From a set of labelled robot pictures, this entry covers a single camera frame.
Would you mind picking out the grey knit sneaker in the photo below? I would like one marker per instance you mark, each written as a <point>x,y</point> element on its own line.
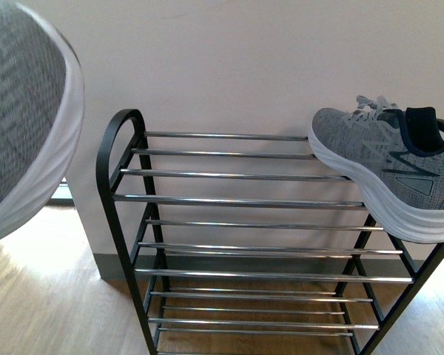
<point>41,112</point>
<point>395,156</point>

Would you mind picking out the black metal shoe rack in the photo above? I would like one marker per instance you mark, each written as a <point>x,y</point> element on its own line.
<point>247,244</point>

